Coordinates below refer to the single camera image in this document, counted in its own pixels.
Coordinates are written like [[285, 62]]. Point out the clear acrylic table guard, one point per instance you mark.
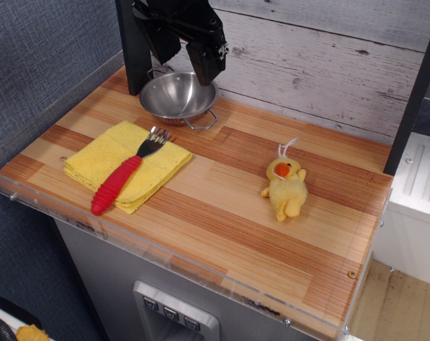
[[211, 219]]

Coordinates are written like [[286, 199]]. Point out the folded yellow cloth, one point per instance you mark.
[[94, 163]]

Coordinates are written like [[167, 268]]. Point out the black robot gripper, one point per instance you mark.
[[165, 23]]

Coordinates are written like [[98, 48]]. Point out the black left frame post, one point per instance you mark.
[[137, 56]]

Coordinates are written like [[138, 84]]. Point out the white toy sink unit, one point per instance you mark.
[[402, 240]]

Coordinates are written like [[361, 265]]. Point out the yellow plush duck toy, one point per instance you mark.
[[287, 190]]

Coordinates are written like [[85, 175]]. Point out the black right frame post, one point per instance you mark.
[[410, 114]]

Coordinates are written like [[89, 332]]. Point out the red-handled metal fork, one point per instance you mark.
[[112, 186]]

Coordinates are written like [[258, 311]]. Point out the grey toy fridge cabinet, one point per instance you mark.
[[109, 270]]

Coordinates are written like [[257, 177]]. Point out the silver dispenser button panel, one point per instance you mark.
[[166, 317]]

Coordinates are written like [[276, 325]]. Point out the stainless steel colander bowl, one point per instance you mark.
[[178, 98]]

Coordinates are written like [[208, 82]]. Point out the yellow object bottom left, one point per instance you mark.
[[31, 333]]

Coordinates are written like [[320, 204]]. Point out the black frame post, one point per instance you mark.
[[137, 56], [410, 114]]

